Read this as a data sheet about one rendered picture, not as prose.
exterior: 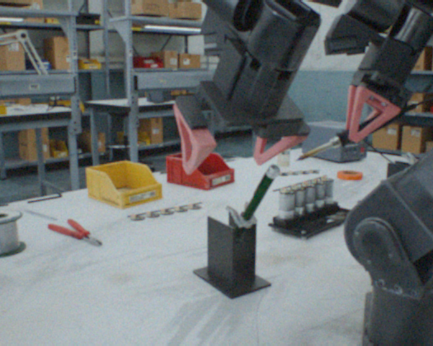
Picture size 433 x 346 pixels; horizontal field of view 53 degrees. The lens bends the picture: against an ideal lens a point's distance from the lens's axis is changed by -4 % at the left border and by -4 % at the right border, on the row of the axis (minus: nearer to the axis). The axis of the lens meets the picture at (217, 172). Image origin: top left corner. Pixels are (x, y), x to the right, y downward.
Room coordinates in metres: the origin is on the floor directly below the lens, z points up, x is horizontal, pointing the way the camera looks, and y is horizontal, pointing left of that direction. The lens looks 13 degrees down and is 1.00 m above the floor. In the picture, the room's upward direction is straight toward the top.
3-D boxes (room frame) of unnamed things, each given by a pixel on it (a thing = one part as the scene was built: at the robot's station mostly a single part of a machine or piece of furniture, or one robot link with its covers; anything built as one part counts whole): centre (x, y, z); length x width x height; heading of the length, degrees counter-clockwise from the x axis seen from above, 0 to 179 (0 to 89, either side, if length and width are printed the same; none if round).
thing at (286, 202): (0.67, -0.11, 0.79); 0.02 x 0.02 x 0.05
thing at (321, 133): (1.26, -0.33, 0.80); 0.15 x 0.12 x 0.10; 33
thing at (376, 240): (0.35, -0.16, 0.85); 0.09 x 0.06 x 0.06; 139
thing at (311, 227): (0.70, -0.16, 0.76); 0.16 x 0.07 x 0.01; 134
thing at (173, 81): (3.60, 0.09, 0.90); 1.30 x 0.06 x 0.12; 132
